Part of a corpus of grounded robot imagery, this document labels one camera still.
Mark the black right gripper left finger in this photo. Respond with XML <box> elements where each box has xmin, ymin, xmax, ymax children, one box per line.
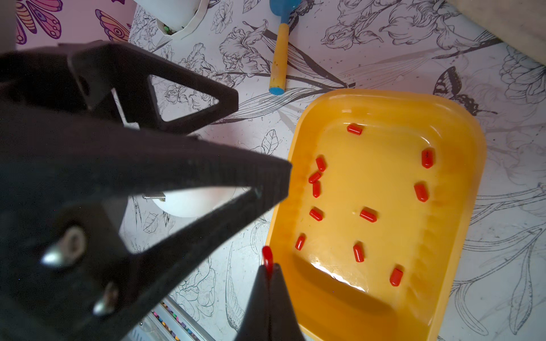
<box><xmin>235</xmin><ymin>266</ymin><xmax>270</xmax><ymax>340</ymax></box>

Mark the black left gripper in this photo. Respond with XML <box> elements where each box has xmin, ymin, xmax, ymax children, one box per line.
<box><xmin>0</xmin><ymin>40</ymin><xmax>129</xmax><ymax>341</ymax></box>

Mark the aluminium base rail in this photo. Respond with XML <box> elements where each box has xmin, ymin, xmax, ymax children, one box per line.
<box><xmin>122</xmin><ymin>297</ymin><xmax>214</xmax><ymax>341</ymax></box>

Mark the red sleeve in tray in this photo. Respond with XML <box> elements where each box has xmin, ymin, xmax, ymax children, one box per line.
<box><xmin>390</xmin><ymin>267</ymin><xmax>404</xmax><ymax>287</ymax></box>
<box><xmin>421</xmin><ymin>148</ymin><xmax>435</xmax><ymax>169</ymax></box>
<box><xmin>308</xmin><ymin>170</ymin><xmax>322</xmax><ymax>184</ymax></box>
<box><xmin>414</xmin><ymin>182</ymin><xmax>429</xmax><ymax>203</ymax></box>
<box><xmin>346</xmin><ymin>124</ymin><xmax>363</xmax><ymax>136</ymax></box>
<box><xmin>312</xmin><ymin>180</ymin><xmax>321</xmax><ymax>198</ymax></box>
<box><xmin>309</xmin><ymin>207</ymin><xmax>324</xmax><ymax>222</ymax></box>
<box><xmin>316</xmin><ymin>156</ymin><xmax>326</xmax><ymax>172</ymax></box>
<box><xmin>360</xmin><ymin>207</ymin><xmax>378</xmax><ymax>223</ymax></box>
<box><xmin>295</xmin><ymin>234</ymin><xmax>307</xmax><ymax>251</ymax></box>
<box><xmin>353</xmin><ymin>242</ymin><xmax>365</xmax><ymax>263</ymax></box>

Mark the cream fabric work glove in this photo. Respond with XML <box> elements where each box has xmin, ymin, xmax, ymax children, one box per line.
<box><xmin>449</xmin><ymin>0</ymin><xmax>545</xmax><ymax>65</ymax></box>

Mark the yellow plastic tray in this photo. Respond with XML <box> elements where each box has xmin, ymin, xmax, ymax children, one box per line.
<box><xmin>267</xmin><ymin>90</ymin><xmax>486</xmax><ymax>340</ymax></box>

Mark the green plant in white pot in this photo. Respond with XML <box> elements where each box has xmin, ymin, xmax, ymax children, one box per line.
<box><xmin>135</xmin><ymin>0</ymin><xmax>210</xmax><ymax>40</ymax></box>

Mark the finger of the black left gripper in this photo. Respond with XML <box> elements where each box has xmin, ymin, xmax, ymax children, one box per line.
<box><xmin>68</xmin><ymin>41</ymin><xmax>239</xmax><ymax>134</ymax></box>
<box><xmin>63</xmin><ymin>123</ymin><xmax>294</xmax><ymax>341</ymax></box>

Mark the white dome with screws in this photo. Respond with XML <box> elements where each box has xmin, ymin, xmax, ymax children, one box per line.
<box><xmin>142</xmin><ymin>187</ymin><xmax>235</xmax><ymax>218</ymax></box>

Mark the blue yellow garden rake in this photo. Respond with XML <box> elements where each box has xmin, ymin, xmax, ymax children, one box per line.
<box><xmin>269</xmin><ymin>0</ymin><xmax>301</xmax><ymax>95</ymax></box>

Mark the red screw protection sleeve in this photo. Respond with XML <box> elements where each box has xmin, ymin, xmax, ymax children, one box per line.
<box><xmin>262</xmin><ymin>246</ymin><xmax>274</xmax><ymax>276</ymax></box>

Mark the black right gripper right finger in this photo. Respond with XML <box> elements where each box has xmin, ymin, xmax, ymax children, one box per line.
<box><xmin>268</xmin><ymin>264</ymin><xmax>304</xmax><ymax>340</ymax></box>

